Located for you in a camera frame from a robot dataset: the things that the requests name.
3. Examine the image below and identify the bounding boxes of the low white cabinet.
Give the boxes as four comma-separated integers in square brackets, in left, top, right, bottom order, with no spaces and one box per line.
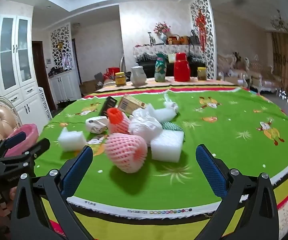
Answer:
[47,70,82,103]

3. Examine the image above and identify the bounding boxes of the large white foam block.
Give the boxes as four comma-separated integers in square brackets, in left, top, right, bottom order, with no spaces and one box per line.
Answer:
[150,129,185,163]

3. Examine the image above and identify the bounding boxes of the dark wooden door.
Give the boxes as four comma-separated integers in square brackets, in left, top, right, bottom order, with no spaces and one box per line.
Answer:
[32,41,50,103]

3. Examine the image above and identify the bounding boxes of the ornate white armchair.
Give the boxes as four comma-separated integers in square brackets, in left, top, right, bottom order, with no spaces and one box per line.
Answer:
[217,52,250,85]

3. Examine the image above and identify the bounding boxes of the brown patterned curtain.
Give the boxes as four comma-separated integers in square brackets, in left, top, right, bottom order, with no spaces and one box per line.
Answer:
[271,32,288,85]

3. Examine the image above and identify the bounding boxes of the glass jar with yellow lid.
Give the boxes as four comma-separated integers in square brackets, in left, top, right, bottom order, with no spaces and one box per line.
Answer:
[197,67,207,81]

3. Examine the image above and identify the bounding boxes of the dark piano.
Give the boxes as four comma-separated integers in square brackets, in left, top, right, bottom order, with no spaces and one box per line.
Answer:
[136,55,204,77]

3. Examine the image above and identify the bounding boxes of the red gift boxes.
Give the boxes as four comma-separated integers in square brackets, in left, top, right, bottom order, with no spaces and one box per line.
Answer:
[103,67,121,80]

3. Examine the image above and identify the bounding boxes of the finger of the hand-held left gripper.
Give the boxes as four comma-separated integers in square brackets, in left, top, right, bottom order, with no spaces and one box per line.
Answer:
[0,131,27,161]
[0,138,51,173]

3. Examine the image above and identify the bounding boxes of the white lace cloth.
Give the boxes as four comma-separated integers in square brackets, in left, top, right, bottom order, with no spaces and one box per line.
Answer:
[133,44,202,58]

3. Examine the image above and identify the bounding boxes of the tall white lattice screen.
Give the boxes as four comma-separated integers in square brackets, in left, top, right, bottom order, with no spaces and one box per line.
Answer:
[189,0,218,79]

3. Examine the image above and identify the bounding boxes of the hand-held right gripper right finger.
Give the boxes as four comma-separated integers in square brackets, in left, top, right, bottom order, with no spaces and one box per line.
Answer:
[195,144,280,240]

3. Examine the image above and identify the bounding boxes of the vase of pink flowers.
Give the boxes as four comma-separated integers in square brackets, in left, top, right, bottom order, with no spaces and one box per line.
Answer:
[154,22,171,43]

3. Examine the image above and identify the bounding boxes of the ornate white sofa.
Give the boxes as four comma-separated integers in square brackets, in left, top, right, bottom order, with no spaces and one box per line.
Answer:
[244,55,285,94]

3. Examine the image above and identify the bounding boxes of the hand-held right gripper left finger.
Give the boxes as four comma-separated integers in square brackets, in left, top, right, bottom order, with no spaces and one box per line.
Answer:
[10,145,94,240]

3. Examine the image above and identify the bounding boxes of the white glass-door cabinet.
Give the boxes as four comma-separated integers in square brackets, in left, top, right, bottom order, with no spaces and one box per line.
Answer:
[0,14,52,128]

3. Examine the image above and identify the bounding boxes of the pink plastic bin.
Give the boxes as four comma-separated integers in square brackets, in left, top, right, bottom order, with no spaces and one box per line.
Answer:
[5,124,39,157]

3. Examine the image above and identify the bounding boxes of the black carton box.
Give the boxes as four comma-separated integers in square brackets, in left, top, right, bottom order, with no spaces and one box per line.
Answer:
[98,96,118,118]

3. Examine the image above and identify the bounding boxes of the white ceramic jar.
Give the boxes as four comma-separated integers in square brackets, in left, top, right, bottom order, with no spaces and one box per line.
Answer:
[130,64,147,85]

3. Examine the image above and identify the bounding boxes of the chandelier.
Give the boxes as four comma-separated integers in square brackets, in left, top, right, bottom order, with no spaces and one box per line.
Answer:
[270,9,288,33]

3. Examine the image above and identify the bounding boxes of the white lattice panel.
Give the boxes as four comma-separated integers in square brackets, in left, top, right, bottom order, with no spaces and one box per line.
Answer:
[50,22,73,70]

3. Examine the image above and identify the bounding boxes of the red knot hanging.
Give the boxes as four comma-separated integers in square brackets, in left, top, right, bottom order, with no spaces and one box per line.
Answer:
[195,9,207,52]

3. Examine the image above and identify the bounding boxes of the small white foam block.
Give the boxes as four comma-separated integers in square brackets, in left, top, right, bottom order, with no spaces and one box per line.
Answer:
[58,127,87,152]

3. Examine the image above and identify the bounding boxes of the brown cardboard carton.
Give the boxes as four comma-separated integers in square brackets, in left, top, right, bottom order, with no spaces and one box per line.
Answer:
[80,80,102,95]

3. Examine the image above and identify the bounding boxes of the pink foam fruit net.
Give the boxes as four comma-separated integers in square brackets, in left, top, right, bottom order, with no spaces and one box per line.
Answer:
[105,133,148,173]

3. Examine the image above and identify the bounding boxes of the red thermos jug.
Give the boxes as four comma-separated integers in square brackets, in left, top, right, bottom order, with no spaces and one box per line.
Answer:
[173,52,191,82]

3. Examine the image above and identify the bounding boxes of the dark handbag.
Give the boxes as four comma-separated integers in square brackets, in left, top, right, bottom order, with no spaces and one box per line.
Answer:
[189,29,200,46]

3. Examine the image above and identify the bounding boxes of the tall white printed box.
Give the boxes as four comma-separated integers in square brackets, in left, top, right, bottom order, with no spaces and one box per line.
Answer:
[38,87,52,120]

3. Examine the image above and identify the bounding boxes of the orange foam fruit net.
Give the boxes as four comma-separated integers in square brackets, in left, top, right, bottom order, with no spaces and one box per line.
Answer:
[106,107,131,134]

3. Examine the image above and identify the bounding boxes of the green printed tablecloth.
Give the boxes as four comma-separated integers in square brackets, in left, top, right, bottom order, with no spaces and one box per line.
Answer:
[34,84,288,240]

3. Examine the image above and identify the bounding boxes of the white plastic bag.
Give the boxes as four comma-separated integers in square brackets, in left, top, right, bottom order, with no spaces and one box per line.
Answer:
[129,105,163,144]

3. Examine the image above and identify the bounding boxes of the brown wicker basket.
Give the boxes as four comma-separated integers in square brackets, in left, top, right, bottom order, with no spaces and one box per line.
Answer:
[167,34,181,45]

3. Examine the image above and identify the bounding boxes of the green white striped wrapper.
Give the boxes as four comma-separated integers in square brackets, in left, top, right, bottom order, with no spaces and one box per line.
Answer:
[162,122,184,132]

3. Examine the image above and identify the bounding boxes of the green snack bag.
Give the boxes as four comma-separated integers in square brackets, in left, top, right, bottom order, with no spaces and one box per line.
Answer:
[154,53,167,82]

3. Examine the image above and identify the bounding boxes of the tan cardboard box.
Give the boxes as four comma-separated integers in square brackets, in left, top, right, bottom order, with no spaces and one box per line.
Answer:
[118,94,147,115]

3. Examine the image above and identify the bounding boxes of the white paper cup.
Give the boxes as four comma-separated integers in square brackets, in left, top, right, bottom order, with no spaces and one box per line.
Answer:
[85,116,109,134]

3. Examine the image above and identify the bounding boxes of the yellow label jar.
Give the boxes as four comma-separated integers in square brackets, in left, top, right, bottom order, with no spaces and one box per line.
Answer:
[115,72,127,87]

